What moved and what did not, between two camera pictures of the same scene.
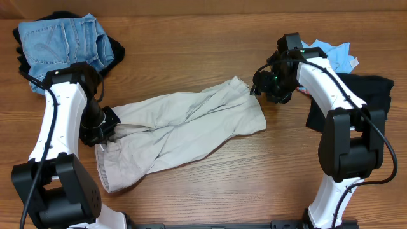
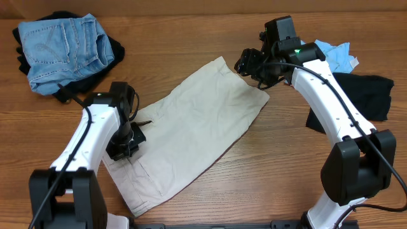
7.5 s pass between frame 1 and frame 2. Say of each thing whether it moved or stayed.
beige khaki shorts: moved
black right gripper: moved
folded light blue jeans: stayed
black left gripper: moved
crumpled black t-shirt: stayed
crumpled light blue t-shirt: stayed
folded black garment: stayed
